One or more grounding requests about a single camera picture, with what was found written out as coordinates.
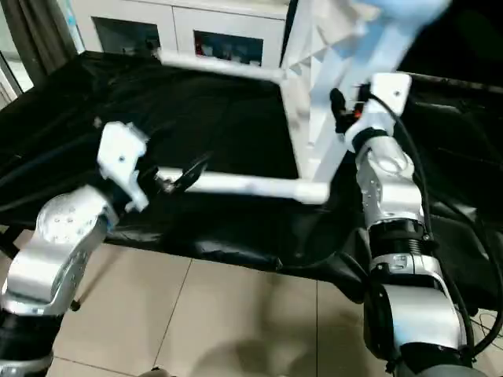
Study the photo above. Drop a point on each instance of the white sideboard cabinet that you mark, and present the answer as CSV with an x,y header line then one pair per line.
x,y
177,19

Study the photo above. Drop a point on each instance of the white plastic table top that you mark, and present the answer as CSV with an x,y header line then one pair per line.
x,y
326,129

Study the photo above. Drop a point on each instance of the grey curtain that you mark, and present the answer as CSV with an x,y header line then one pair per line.
x,y
35,35

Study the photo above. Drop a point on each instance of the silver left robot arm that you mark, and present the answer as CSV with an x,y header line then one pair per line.
x,y
59,243

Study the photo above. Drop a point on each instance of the black table mat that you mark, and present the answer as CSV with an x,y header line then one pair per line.
x,y
196,118

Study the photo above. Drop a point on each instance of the grey metal bar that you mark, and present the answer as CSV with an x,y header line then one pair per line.
x,y
463,80

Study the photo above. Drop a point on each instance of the white plastic table leg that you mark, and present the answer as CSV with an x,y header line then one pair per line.
x,y
412,8
220,66
255,184

